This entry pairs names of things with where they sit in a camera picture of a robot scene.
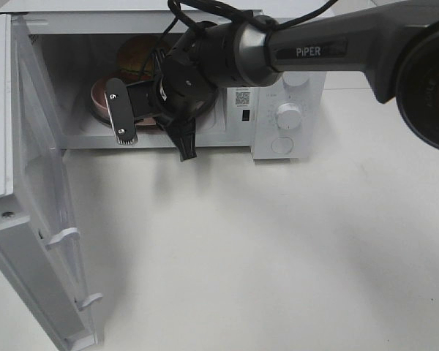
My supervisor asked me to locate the round white door button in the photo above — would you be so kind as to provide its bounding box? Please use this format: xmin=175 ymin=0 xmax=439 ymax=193
xmin=271 ymin=137 xmax=293 ymax=155

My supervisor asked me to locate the white microwave oven body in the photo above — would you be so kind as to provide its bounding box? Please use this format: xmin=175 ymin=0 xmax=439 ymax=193
xmin=0 ymin=1 xmax=326 ymax=159

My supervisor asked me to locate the burger with lettuce and tomato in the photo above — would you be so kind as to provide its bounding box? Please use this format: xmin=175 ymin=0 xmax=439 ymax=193
xmin=116 ymin=34 xmax=158 ymax=83

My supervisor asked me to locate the glass microwave turntable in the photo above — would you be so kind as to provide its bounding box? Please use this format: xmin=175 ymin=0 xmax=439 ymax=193
xmin=88 ymin=98 xmax=215 ymax=132

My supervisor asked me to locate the upper white power knob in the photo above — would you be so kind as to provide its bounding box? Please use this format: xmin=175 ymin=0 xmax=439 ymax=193
xmin=282 ymin=72 xmax=309 ymax=88

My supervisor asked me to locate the white microwave door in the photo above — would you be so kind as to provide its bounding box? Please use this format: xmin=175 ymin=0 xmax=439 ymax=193
xmin=0 ymin=13 xmax=102 ymax=350

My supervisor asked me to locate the pink round plate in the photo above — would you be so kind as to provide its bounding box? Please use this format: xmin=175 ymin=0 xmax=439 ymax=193
xmin=89 ymin=74 xmax=156 ymax=130

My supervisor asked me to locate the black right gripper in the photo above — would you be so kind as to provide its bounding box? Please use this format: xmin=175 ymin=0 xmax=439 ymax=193
xmin=126 ymin=50 xmax=218 ymax=162

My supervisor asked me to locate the lower white timer knob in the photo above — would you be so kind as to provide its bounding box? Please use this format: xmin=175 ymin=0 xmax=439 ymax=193
xmin=276 ymin=103 xmax=302 ymax=130

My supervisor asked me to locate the white warning label sticker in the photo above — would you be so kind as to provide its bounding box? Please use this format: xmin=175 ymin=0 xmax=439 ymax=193
xmin=233 ymin=87 xmax=255 ymax=109

